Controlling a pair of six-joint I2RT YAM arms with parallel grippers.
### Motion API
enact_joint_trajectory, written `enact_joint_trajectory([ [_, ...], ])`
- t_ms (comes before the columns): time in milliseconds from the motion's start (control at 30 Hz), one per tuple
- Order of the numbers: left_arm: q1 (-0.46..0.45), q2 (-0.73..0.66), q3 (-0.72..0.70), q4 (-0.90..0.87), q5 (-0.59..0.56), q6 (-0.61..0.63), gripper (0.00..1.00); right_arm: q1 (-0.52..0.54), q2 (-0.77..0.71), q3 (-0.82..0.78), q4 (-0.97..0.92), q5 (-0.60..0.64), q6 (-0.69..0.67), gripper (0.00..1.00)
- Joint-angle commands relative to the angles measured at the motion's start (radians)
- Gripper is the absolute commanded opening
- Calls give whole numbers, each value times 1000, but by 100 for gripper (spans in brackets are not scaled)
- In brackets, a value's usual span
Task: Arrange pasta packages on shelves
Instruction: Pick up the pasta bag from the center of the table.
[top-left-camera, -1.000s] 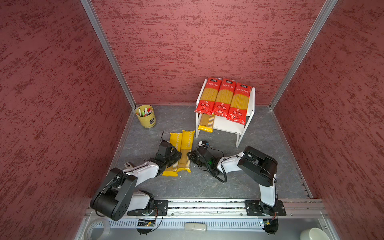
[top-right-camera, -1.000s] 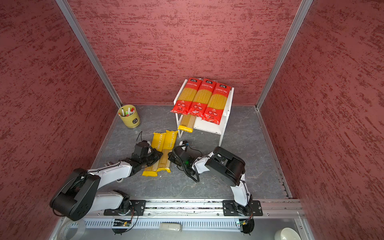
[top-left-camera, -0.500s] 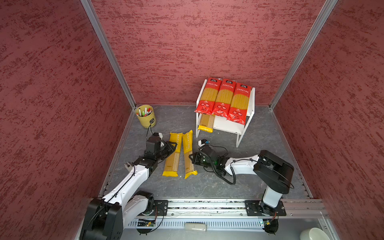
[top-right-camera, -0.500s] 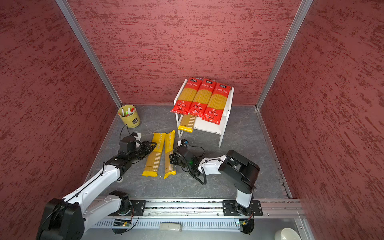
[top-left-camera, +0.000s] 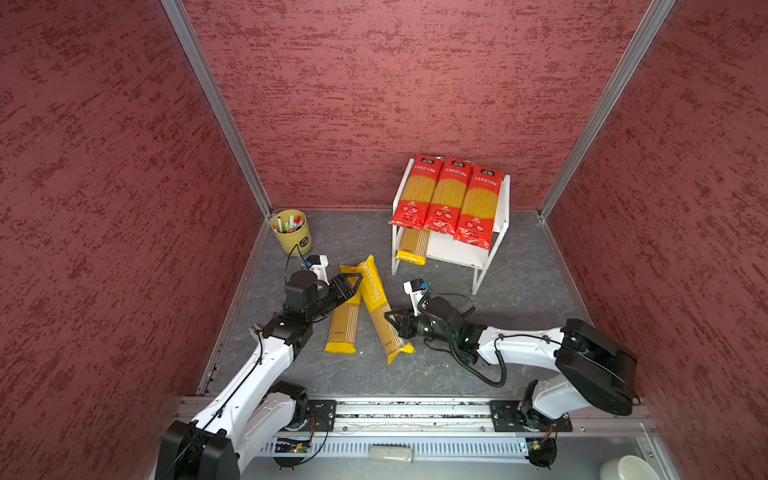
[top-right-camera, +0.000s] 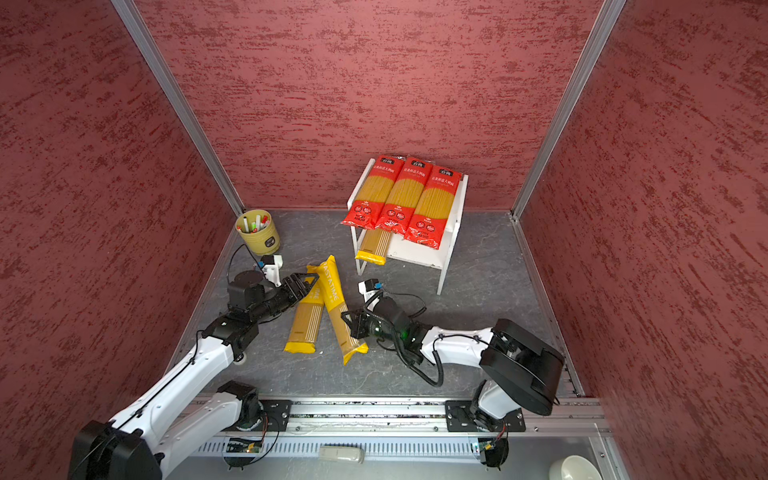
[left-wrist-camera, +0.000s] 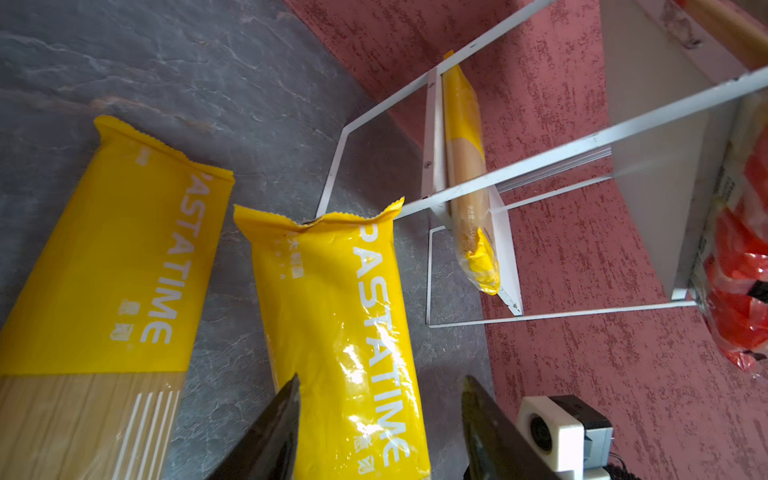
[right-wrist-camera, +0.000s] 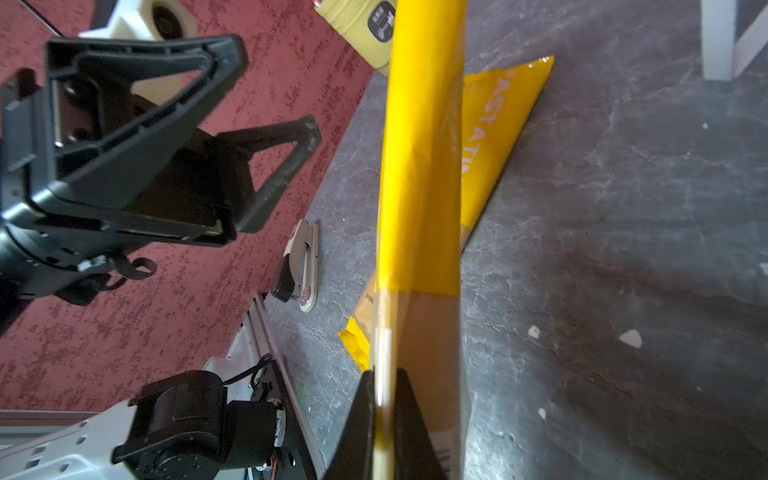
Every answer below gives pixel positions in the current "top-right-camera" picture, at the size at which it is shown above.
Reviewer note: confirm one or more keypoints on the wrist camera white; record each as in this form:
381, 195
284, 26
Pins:
368, 289
270, 266

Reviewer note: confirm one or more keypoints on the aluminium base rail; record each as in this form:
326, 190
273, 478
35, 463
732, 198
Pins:
375, 416

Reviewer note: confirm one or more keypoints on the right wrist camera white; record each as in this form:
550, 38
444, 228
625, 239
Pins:
368, 289

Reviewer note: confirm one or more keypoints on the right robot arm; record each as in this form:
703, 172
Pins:
522, 371

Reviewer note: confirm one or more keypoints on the white bowl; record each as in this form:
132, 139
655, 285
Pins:
573, 467

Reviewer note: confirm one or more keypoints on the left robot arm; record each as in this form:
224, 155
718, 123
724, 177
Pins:
151, 437

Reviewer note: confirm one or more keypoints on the small white remote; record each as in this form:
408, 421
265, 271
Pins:
337, 453

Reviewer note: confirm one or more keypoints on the white cable duct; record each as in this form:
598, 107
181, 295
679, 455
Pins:
450, 449

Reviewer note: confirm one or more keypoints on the right aluminium corner post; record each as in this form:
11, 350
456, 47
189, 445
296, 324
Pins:
605, 22

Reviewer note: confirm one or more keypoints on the yellow pen holder cup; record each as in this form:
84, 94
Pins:
258, 231

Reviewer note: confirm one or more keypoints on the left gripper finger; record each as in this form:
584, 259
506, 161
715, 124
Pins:
309, 278
312, 289

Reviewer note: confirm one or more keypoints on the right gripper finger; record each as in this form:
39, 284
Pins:
355, 326
351, 315

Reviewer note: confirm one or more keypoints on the white two-tier shelf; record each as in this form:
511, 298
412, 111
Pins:
406, 251

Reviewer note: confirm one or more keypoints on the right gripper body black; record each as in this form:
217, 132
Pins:
371, 326

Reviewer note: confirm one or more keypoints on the aluminium corner post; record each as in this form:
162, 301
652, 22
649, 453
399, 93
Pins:
134, 23
605, 22

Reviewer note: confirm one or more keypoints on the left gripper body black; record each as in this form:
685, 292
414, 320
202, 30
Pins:
280, 299

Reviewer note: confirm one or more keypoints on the red pasta package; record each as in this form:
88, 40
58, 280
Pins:
404, 196
371, 197
430, 216

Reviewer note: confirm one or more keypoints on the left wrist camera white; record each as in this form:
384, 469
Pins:
270, 266

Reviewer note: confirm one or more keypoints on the left aluminium corner post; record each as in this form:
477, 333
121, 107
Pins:
134, 23

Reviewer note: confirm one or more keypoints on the yellow pasta package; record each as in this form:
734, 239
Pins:
374, 247
335, 304
306, 323

